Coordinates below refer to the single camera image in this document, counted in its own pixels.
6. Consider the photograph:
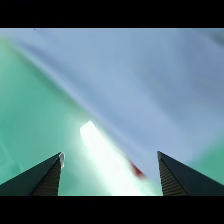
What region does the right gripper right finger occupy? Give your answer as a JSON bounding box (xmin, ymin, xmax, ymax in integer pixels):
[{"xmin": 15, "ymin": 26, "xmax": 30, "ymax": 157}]
[{"xmin": 156, "ymin": 150, "xmax": 224, "ymax": 197}]

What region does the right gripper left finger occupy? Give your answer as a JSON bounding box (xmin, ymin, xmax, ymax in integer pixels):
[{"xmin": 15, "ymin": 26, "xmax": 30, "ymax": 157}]
[{"xmin": 0, "ymin": 151, "xmax": 66, "ymax": 197}]

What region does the light blue T-shirt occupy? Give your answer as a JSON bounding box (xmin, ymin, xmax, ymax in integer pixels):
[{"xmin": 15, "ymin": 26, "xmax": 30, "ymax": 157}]
[{"xmin": 6, "ymin": 28, "xmax": 224, "ymax": 184}]

